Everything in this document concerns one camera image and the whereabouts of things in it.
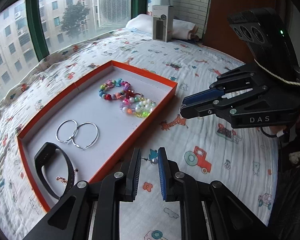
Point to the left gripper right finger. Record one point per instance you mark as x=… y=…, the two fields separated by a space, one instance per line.
x=207 y=210

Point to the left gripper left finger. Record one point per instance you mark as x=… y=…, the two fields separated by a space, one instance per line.
x=92 y=211

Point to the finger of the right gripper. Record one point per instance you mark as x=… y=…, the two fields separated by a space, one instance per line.
x=210 y=94
x=202 y=108

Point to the black wrist band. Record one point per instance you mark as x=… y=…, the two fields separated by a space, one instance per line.
x=52 y=162

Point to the silver ball stud earring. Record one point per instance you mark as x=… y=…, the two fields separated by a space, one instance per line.
x=153 y=161

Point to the red knot pearl earring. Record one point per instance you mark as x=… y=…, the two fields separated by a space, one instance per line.
x=131 y=94

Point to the large silver hoop earring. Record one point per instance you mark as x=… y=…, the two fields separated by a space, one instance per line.
x=66 y=131

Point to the printed white quilt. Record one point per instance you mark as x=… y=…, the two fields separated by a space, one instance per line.
x=207 y=148

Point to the folded white towel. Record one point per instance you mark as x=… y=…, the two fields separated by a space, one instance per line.
x=182 y=30

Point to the orange shallow tray box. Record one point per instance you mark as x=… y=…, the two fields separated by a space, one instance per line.
x=81 y=101

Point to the white product box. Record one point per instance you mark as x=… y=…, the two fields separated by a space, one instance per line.
x=162 y=22

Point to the outdoor air conditioner unit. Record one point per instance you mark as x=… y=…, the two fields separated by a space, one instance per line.
x=113 y=13

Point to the black tracking camera unit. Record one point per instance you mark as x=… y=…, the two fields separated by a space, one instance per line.
x=265 y=34

